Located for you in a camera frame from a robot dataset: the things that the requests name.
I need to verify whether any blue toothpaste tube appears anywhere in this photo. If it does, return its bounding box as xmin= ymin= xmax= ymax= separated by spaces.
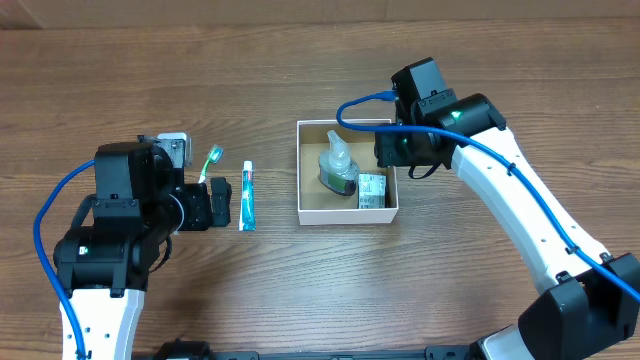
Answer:
xmin=239 ymin=160 xmax=256 ymax=231

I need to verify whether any green white packet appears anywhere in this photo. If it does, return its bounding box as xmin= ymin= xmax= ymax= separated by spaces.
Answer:
xmin=358 ymin=173 xmax=387 ymax=209

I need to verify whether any clear pump bottle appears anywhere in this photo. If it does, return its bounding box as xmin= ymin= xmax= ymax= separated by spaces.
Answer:
xmin=318 ymin=130 xmax=360 ymax=196

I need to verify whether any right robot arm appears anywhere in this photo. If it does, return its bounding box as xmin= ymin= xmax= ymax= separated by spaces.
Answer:
xmin=374 ymin=90 xmax=639 ymax=359

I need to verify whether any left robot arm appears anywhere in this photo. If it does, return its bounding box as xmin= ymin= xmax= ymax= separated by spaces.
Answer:
xmin=53 ymin=137 xmax=232 ymax=359

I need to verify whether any green white toothbrush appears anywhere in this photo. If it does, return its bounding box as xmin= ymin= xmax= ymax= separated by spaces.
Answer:
xmin=198 ymin=144 xmax=224 ymax=183

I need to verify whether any white cardboard box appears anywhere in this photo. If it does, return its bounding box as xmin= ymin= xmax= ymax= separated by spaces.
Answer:
xmin=296 ymin=119 xmax=399 ymax=225

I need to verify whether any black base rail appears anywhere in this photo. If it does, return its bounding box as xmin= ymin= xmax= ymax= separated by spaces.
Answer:
xmin=159 ymin=339 xmax=481 ymax=360

